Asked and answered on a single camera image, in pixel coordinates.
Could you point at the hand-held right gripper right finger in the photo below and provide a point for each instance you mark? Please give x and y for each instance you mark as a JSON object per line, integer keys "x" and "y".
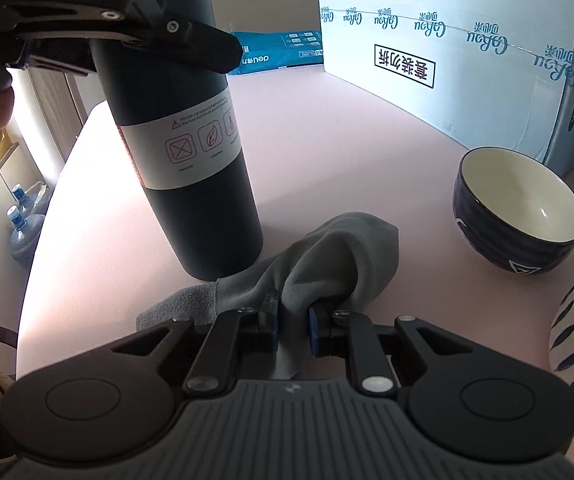
{"x": 313, "y": 331}

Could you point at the dark blue vacuum bottle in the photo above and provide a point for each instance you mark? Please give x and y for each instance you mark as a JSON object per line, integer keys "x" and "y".
{"x": 187, "y": 200}

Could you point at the teal paper ream packet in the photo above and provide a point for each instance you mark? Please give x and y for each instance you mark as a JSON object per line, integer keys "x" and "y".
{"x": 277, "y": 52}

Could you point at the light blue cardboard box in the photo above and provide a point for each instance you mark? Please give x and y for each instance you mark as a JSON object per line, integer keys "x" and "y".
{"x": 467, "y": 85}

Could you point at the grey cloth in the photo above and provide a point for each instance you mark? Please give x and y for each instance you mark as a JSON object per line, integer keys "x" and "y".
{"x": 337, "y": 255}

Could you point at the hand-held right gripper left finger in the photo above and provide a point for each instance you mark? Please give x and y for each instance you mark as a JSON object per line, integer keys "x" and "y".
{"x": 273, "y": 321}

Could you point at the blue water jug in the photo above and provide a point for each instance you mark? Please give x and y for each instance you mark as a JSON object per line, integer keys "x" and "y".
{"x": 24, "y": 240}
{"x": 34, "y": 200}

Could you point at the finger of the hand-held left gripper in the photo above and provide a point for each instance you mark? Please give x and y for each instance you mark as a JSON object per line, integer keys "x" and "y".
{"x": 207, "y": 45}

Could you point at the dark blue patterned bowl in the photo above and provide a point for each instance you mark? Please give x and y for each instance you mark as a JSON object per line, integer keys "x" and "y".
{"x": 517, "y": 200}

